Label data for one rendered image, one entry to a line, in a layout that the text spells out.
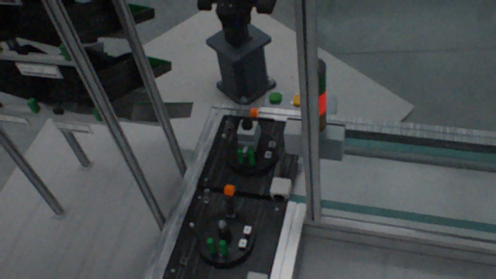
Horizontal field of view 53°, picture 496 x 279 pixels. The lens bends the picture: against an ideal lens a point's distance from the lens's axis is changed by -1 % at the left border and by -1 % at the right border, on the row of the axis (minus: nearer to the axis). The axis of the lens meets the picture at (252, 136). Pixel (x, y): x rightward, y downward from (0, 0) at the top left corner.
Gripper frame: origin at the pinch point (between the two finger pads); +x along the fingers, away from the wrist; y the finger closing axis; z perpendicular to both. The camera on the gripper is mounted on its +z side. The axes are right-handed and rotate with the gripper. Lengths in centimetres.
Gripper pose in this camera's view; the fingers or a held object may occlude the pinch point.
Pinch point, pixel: (239, 18)
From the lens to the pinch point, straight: 128.3
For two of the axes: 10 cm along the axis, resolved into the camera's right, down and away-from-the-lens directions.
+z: -2.5, 7.5, -6.1
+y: 9.6, 1.1, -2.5
